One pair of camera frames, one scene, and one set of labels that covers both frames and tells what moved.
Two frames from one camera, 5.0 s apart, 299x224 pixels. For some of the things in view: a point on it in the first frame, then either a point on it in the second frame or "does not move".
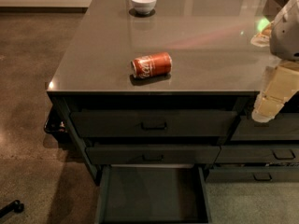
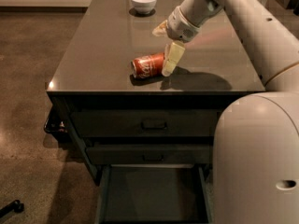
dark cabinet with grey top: [167, 77] does not move
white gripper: [286, 35] -> [181, 26]
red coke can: [151, 65] does not move
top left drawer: [154, 123] does not move
